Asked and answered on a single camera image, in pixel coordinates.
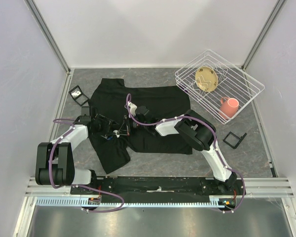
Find black t-shirt garment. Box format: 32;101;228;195
89;78;192;174

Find pink ceramic mug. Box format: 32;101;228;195
219;97;239;120

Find open black box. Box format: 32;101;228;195
223;131;247;150
69;85;89;107

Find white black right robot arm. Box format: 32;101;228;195
124;102;237;195

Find slotted cable duct rail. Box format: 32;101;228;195
36;193;235;207

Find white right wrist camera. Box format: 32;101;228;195
125;101;137;116

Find white wire dish rack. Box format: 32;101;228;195
175;49;265;124

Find open black box left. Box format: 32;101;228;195
69;85;89;107

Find open black box right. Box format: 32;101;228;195
223;131;247;150

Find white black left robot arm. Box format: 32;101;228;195
35;106;118;194

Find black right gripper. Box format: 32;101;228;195
117;115;148;136

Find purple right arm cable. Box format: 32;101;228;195
126;93;246;214

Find yellow patterned plate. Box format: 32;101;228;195
195;67;218;92

